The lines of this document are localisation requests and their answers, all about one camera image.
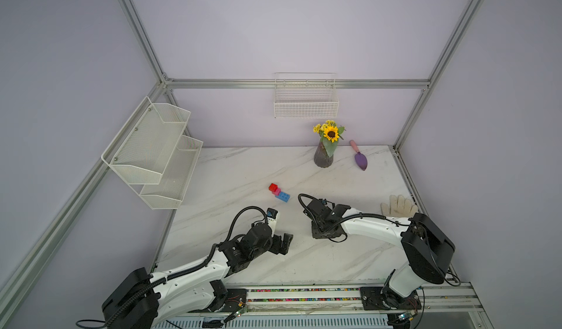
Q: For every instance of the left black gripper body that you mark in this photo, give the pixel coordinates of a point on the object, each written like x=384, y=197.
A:
x=272, y=245

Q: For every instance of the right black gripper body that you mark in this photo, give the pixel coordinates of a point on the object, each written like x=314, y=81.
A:
x=319, y=232

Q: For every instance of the blue long lego brick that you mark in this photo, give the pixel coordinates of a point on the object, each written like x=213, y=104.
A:
x=283, y=196

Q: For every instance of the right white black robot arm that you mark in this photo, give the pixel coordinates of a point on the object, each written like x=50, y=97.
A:
x=427, y=249

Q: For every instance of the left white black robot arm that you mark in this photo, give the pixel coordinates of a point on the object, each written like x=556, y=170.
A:
x=145, y=299

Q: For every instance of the purple pink garden trowel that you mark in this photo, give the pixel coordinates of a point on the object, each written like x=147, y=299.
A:
x=360, y=158

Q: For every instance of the white work glove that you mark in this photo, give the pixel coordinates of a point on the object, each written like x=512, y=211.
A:
x=399, y=207

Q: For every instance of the sunflower bouquet in grey vase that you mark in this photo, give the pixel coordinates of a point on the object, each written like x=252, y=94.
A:
x=330, y=135

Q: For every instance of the white mesh two-tier shelf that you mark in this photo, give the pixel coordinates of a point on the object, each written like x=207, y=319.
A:
x=154, y=155

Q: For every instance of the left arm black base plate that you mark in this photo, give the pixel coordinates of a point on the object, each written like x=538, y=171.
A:
x=231, y=302

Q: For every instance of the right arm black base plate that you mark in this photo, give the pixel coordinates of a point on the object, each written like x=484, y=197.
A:
x=384, y=299

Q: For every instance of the white wire wall basket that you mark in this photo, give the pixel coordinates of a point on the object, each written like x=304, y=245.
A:
x=305, y=95

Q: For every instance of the aluminium front rail frame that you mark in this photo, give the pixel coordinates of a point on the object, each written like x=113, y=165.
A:
x=303, y=300

